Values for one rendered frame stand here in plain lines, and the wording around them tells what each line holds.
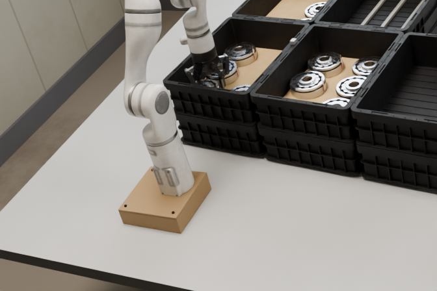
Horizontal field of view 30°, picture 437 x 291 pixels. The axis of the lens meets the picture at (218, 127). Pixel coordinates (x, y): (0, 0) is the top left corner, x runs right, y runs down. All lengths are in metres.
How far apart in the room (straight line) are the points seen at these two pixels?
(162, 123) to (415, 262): 0.71
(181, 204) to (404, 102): 0.66
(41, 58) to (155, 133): 2.23
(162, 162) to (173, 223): 0.16
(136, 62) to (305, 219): 0.59
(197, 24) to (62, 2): 2.13
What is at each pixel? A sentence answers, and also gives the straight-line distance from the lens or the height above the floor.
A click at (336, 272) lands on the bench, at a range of 1.98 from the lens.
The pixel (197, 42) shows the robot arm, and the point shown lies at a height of 1.03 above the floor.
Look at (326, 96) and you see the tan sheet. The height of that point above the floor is 0.83.
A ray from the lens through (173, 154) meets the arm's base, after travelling 2.14.
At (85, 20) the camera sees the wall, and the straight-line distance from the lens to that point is 4.53.
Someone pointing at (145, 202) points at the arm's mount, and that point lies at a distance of 2.24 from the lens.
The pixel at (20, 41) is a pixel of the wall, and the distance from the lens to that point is 4.14.
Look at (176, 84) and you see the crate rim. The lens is 2.36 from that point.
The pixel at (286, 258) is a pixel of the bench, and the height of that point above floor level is 0.70.
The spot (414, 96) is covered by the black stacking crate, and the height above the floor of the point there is 0.83.
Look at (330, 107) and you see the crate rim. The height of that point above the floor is 0.93.
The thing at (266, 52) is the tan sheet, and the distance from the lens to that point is 2.61.
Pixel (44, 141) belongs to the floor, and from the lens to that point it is 4.13.
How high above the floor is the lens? 2.10
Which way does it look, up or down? 34 degrees down
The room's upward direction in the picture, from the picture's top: 15 degrees counter-clockwise
